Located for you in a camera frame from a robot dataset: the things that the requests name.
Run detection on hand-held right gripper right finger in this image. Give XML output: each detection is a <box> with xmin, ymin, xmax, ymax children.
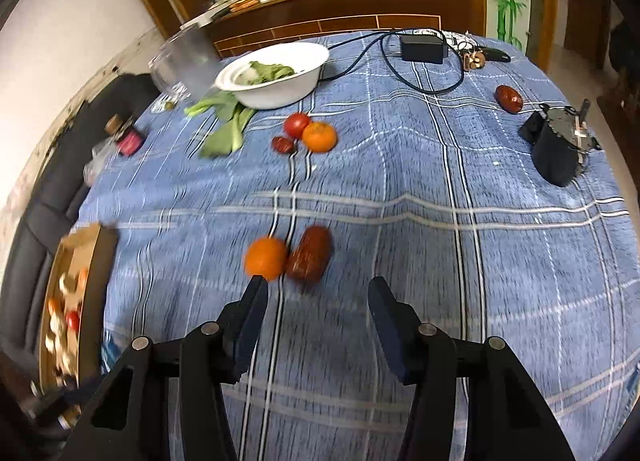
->
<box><xmin>367</xmin><ymin>276</ymin><xmax>576</xmax><ymax>461</ymax></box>

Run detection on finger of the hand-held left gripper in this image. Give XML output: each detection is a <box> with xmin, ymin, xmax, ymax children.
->
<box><xmin>27</xmin><ymin>378</ymin><xmax>103</xmax><ymax>429</ymax></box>

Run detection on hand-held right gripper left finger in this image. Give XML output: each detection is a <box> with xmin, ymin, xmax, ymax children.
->
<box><xmin>65</xmin><ymin>275</ymin><xmax>269</xmax><ymax>461</ymax></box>

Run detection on cardboard box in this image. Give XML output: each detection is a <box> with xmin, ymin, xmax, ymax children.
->
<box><xmin>37</xmin><ymin>222</ymin><xmax>120</xmax><ymax>429</ymax></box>

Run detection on blue plaid tablecloth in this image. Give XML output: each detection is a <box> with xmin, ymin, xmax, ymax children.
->
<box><xmin>70</xmin><ymin>30</ymin><xmax>633</xmax><ymax>461</ymax></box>

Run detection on green bok choy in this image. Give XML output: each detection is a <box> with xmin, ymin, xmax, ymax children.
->
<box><xmin>185</xmin><ymin>91</ymin><xmax>258</xmax><ymax>159</ymax></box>

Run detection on dark sofa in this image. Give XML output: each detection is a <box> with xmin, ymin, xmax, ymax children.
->
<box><xmin>0</xmin><ymin>74</ymin><xmax>161</xmax><ymax>382</ymax></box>

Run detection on small red tomato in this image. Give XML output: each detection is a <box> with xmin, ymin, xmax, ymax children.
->
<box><xmin>283</xmin><ymin>112</ymin><xmax>312</xmax><ymax>139</ymax></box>

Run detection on clear plastic wrapper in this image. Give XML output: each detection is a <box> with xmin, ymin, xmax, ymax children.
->
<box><xmin>82</xmin><ymin>138</ymin><xmax>121</xmax><ymax>187</ymax></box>

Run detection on small bottle with pink label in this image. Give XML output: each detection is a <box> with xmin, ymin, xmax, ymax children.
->
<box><xmin>105</xmin><ymin>114</ymin><xmax>146</xmax><ymax>157</ymax></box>

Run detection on white bowl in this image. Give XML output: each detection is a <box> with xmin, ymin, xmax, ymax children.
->
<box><xmin>215</xmin><ymin>42</ymin><xmax>330</xmax><ymax>109</ymax></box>

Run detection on black device with metal parts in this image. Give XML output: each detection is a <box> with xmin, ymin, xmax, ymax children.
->
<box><xmin>517</xmin><ymin>98</ymin><xmax>603</xmax><ymax>188</ymax></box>

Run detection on green leaves in bowl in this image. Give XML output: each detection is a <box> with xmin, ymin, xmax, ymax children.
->
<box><xmin>247</xmin><ymin>61</ymin><xmax>296</xmax><ymax>87</ymax></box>

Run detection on smooth red date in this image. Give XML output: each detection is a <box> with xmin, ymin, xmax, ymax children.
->
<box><xmin>495</xmin><ymin>85</ymin><xmax>523</xmax><ymax>114</ymax></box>

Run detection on clear plastic pitcher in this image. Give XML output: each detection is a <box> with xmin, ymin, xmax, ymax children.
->
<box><xmin>150</xmin><ymin>28</ymin><xmax>221</xmax><ymax>102</ymax></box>

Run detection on small wooden figure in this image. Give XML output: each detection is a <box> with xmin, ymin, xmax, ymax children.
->
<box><xmin>462</xmin><ymin>48</ymin><xmax>487</xmax><ymax>72</ymax></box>

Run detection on wooden cabinet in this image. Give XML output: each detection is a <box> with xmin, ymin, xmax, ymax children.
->
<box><xmin>112</xmin><ymin>0</ymin><xmax>488</xmax><ymax>59</ymax></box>

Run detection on black power adapter with cable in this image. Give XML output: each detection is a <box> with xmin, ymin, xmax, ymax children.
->
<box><xmin>317</xmin><ymin>28</ymin><xmax>466</xmax><ymax>92</ymax></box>

